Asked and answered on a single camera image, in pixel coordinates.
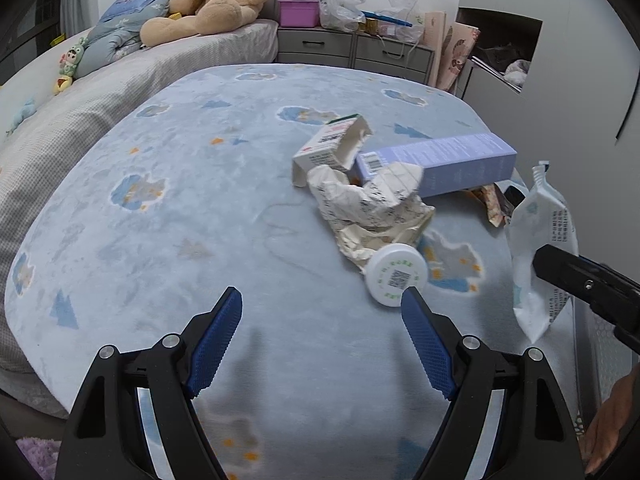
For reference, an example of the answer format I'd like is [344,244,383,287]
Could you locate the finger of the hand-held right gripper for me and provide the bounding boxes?
[532,244,640,356]

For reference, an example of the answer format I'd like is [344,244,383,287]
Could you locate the light blue plush toy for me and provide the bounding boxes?
[5,97,38,136]

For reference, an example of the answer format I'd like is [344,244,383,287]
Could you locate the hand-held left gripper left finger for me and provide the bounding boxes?
[56,286,244,480]

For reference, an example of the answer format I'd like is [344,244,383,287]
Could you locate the purple rug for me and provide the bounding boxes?
[15,435,63,480]

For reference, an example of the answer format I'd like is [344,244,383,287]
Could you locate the grey bed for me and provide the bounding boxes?
[0,17,278,376]

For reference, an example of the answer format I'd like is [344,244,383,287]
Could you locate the white cable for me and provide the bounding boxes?
[380,25,426,61]

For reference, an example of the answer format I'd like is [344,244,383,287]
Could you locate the white wardrobe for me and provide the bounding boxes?
[452,0,640,286]

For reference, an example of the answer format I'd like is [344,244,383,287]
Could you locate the lavender cardboard box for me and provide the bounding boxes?
[356,132,517,198]

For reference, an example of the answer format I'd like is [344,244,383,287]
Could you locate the pink printed flat box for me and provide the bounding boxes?
[437,22,481,95]

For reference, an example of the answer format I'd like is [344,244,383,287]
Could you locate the white plastic wipes packet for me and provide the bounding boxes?
[504,161,581,342]

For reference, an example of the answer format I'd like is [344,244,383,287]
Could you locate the beige teddy bear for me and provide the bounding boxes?
[139,0,274,47]

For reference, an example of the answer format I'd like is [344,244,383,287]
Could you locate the printed paper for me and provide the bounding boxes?
[306,162,436,276]

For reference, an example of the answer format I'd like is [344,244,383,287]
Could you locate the pink plastic box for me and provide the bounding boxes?
[278,0,321,28]

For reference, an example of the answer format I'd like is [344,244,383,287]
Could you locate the white plastic bag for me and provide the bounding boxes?
[319,0,368,31]

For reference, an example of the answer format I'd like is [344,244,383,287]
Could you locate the plain pink flat box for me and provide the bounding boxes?
[425,11,447,88]

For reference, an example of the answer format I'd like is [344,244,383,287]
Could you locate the white round jar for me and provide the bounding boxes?
[364,244,429,307]

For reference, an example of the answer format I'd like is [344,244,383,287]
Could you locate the brown snack wrapper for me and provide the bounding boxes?
[462,183,528,228]

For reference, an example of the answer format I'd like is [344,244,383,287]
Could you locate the blue patterned quilt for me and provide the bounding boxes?
[75,0,176,81]

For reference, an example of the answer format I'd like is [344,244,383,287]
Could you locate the person's right hand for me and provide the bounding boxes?
[582,374,640,476]

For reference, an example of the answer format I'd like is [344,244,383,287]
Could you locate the grey mesh wastebasket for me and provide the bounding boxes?
[570,300,631,436]

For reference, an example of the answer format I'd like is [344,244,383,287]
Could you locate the small green yellow doll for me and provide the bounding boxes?
[52,44,87,95]

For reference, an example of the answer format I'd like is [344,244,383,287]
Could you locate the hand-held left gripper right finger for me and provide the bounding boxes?
[400,286,586,480]

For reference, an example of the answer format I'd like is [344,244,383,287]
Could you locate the white carton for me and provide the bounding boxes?
[291,114,374,188]

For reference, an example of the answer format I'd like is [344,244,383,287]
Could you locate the clear plastic bag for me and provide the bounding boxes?
[375,0,426,43]

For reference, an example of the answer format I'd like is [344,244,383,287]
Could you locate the white cloth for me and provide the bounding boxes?
[502,59,531,86]

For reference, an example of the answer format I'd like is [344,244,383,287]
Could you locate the dark cloth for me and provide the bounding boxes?
[472,42,521,73]

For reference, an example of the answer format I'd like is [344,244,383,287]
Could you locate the printed light blue blanket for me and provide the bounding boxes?
[5,63,586,480]

